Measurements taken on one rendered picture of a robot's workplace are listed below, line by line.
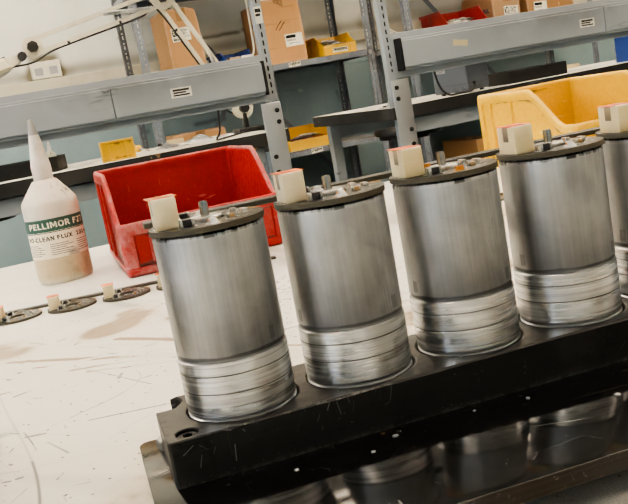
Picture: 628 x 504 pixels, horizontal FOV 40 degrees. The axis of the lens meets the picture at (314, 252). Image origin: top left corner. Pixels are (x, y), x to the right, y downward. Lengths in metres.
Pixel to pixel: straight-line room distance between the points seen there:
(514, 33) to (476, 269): 2.85
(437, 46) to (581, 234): 2.68
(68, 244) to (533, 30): 2.64
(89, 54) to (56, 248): 4.16
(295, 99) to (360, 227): 4.75
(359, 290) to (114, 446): 0.10
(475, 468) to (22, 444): 0.15
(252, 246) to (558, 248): 0.07
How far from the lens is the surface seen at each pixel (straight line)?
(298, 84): 4.94
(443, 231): 0.19
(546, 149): 0.21
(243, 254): 0.18
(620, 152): 0.22
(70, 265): 0.55
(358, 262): 0.18
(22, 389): 0.33
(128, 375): 0.31
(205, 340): 0.18
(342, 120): 3.19
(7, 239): 4.64
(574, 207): 0.21
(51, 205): 0.54
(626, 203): 0.22
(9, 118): 2.51
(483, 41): 2.97
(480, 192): 0.19
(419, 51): 2.85
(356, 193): 0.18
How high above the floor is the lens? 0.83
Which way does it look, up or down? 10 degrees down
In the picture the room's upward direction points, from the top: 10 degrees counter-clockwise
